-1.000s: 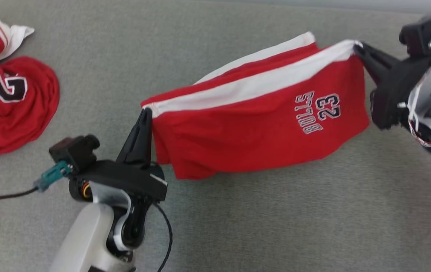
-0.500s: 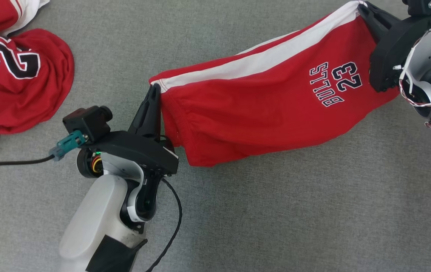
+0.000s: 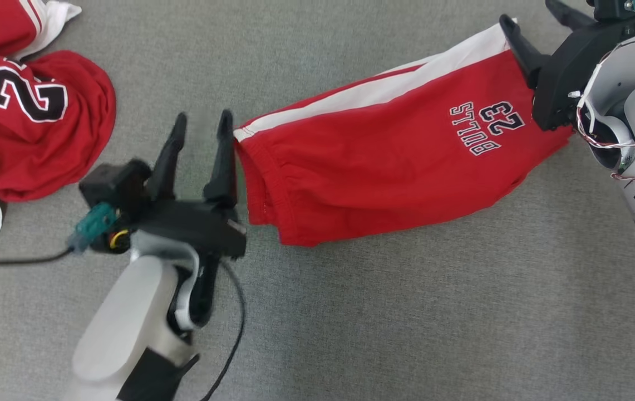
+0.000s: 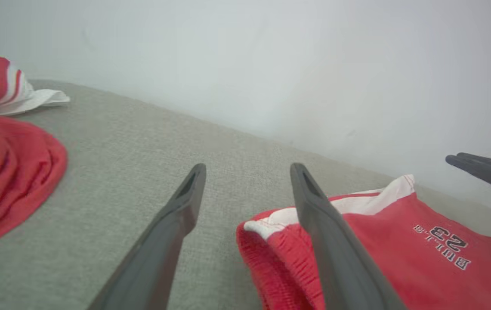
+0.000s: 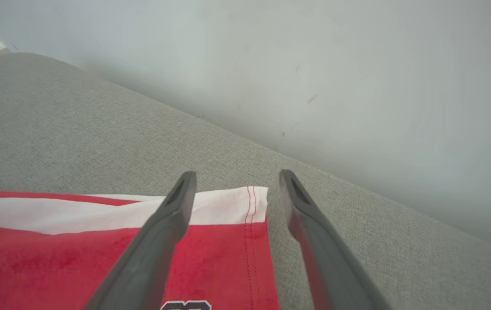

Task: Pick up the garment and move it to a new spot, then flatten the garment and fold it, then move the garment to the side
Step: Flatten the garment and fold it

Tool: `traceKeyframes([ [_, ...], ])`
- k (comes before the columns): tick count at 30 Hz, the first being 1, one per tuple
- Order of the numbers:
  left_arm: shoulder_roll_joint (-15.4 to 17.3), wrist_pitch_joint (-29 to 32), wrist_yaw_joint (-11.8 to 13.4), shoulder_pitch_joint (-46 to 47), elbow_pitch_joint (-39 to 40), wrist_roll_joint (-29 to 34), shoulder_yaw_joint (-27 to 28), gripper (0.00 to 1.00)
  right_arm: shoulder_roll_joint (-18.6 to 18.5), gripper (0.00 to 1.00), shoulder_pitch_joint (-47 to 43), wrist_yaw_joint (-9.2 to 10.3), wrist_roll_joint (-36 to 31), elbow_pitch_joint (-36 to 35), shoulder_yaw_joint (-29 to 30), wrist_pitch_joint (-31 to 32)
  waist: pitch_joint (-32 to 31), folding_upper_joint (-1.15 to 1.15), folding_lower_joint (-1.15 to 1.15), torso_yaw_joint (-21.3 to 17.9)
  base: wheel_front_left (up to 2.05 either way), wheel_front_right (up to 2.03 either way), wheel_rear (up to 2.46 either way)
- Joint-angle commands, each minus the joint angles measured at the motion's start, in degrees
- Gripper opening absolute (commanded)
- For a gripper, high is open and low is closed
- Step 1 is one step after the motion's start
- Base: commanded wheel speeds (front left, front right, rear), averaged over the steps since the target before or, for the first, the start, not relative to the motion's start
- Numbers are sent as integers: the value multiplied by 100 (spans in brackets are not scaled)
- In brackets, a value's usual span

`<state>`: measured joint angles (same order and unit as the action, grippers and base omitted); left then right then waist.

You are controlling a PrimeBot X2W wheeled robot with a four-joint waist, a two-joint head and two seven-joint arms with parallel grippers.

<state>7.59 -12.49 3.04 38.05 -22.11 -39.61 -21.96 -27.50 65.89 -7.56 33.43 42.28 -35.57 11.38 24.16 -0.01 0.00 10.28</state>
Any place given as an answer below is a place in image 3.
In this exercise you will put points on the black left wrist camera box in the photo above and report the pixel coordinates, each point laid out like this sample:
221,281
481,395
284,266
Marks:
111,186

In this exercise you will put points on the red basketball jersey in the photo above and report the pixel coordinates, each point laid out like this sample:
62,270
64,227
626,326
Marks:
83,139

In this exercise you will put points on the grey fabric sofa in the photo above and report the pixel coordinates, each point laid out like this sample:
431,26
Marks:
406,312

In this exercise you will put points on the red shorts white stripe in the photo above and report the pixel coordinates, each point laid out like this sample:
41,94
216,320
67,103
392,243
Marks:
378,167

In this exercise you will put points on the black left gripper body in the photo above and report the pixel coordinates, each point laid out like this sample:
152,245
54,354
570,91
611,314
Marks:
195,225

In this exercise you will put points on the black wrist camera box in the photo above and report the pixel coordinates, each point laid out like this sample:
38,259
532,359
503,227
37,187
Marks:
111,186
612,8

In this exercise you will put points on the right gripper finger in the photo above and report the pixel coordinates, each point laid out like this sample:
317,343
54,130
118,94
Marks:
570,18
523,53

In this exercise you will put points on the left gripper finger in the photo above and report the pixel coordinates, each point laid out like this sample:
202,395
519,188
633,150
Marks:
224,161
167,161

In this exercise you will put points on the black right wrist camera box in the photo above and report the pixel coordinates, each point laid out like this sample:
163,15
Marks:
612,8

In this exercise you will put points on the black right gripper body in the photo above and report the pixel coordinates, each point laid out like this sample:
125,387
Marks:
562,83

